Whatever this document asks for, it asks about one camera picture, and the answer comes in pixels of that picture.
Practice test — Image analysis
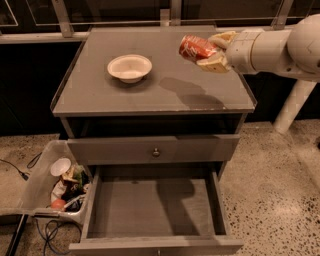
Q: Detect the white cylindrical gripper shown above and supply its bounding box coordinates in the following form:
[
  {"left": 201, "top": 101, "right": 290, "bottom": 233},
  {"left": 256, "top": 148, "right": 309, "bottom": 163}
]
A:
[{"left": 196, "top": 29, "right": 263, "bottom": 74}]

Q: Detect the red coke can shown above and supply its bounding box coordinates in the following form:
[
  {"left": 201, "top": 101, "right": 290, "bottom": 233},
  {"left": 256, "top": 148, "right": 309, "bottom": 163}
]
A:
[{"left": 179, "top": 35, "right": 218, "bottom": 62}]

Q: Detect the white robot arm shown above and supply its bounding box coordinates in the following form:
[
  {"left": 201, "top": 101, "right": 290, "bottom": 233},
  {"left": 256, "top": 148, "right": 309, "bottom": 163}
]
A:
[{"left": 196, "top": 14, "right": 320, "bottom": 82}]

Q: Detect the closed grey top drawer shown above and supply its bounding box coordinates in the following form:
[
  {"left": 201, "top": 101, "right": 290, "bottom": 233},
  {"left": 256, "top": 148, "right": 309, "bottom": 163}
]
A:
[{"left": 67, "top": 135, "right": 240, "bottom": 165}]

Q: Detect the grey drawer cabinet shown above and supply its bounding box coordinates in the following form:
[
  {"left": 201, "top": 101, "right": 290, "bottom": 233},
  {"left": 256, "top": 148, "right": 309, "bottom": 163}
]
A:
[{"left": 49, "top": 25, "right": 258, "bottom": 256}]

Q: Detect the round metal drawer knob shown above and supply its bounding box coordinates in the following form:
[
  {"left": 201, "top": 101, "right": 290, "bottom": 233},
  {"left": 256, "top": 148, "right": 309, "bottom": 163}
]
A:
[{"left": 152, "top": 148, "right": 160, "bottom": 157}]

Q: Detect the open grey middle drawer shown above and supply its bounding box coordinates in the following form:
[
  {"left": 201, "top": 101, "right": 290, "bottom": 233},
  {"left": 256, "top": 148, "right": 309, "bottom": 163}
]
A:
[{"left": 69, "top": 166, "right": 243, "bottom": 256}]

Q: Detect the metal window railing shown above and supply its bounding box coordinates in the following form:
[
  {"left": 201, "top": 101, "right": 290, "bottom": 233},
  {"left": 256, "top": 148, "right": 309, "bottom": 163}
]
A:
[{"left": 0, "top": 0, "right": 320, "bottom": 45}]

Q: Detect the white diagonal pole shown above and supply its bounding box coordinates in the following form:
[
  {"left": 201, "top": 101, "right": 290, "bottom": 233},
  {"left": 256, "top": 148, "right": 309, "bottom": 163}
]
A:
[{"left": 273, "top": 80, "right": 316, "bottom": 134}]

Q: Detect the white paper bowl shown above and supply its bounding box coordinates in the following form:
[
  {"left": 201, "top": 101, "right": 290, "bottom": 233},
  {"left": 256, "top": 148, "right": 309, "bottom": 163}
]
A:
[{"left": 107, "top": 54, "right": 152, "bottom": 84}]

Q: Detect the small white bowl in bin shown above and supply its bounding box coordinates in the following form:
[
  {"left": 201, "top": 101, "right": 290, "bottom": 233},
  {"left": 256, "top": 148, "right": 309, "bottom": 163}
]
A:
[{"left": 50, "top": 158, "right": 71, "bottom": 176}]

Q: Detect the clear plastic storage bin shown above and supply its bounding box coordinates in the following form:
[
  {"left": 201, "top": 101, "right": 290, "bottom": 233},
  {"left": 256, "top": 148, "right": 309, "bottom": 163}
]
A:
[{"left": 0, "top": 140, "right": 88, "bottom": 224}]

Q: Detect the white bottle in bin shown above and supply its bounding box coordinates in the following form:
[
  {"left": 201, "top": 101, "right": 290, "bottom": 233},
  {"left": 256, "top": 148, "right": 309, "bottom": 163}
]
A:
[{"left": 51, "top": 180, "right": 67, "bottom": 202}]

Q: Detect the orange ball in bin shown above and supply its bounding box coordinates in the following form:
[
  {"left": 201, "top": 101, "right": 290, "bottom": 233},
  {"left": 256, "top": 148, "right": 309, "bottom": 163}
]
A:
[{"left": 51, "top": 199, "right": 66, "bottom": 211}]

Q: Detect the black cable on floor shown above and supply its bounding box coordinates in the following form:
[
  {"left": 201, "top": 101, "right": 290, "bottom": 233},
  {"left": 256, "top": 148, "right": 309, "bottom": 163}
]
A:
[{"left": 0, "top": 151, "right": 43, "bottom": 182}]

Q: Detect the blue cable on floor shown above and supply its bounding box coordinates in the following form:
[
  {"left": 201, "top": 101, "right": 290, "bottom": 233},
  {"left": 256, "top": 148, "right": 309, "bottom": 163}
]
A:
[{"left": 35, "top": 218, "right": 83, "bottom": 256}]

